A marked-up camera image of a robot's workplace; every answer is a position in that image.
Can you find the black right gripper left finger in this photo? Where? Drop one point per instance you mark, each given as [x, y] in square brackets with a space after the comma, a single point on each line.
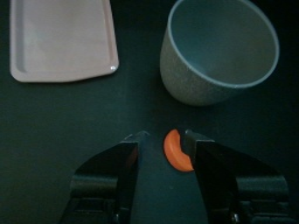
[110, 172]

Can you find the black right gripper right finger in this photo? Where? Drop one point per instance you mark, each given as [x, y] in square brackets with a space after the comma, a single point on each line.
[229, 175]

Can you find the orange toy tangerine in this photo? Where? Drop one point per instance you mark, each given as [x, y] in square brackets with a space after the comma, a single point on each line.
[173, 152]

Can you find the grey bowl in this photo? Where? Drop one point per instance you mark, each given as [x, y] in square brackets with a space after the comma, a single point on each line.
[217, 52]

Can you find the pink rectangular tray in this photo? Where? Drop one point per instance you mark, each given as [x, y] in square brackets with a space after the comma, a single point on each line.
[61, 39]

